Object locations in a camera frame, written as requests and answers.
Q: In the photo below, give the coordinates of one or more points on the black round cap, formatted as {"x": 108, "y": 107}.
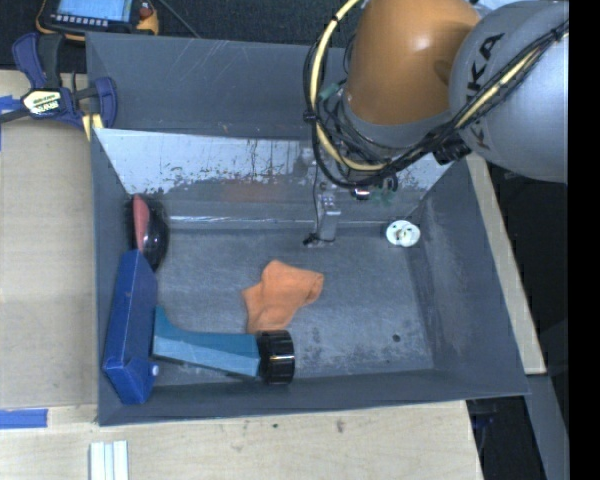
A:
{"x": 276, "y": 357}

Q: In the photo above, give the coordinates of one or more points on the white round plastic piece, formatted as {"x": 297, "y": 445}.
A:
{"x": 402, "y": 233}

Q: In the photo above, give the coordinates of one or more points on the dark blue long box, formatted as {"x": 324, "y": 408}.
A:
{"x": 130, "y": 313}

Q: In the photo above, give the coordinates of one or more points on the grey metal bin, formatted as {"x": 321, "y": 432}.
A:
{"x": 360, "y": 308}

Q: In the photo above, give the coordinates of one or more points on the black cylinder on white bracket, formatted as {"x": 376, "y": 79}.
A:
{"x": 451, "y": 151}

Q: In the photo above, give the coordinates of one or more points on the black and red round object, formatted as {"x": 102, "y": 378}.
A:
{"x": 150, "y": 233}

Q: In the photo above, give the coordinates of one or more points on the orange cloth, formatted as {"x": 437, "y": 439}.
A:
{"x": 280, "y": 290}

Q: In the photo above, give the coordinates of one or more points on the light blue box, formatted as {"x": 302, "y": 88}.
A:
{"x": 205, "y": 348}

